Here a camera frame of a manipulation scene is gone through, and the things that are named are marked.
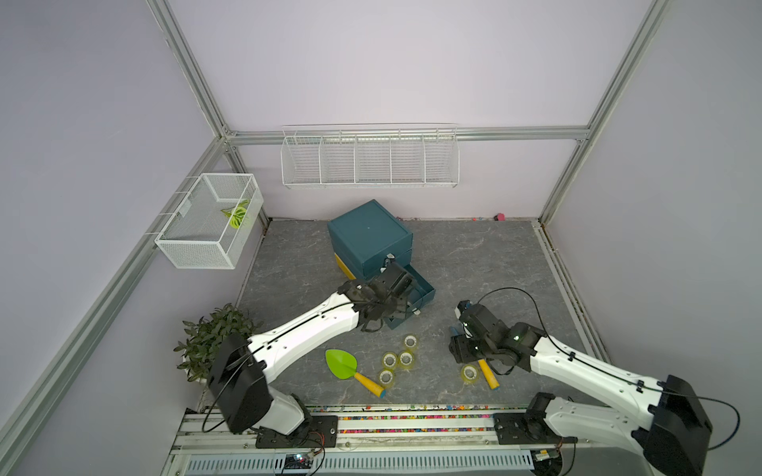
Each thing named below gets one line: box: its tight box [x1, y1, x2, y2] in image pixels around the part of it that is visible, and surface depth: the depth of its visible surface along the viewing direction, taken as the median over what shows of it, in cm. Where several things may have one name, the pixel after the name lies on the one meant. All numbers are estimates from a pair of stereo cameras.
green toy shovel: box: [325, 349, 387, 399], surface depth 85 cm
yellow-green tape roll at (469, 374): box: [460, 363, 480, 385], surface depth 84 cm
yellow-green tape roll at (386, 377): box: [379, 369, 394, 385], surface depth 83 cm
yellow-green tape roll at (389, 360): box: [382, 353, 396, 368], surface depth 86 cm
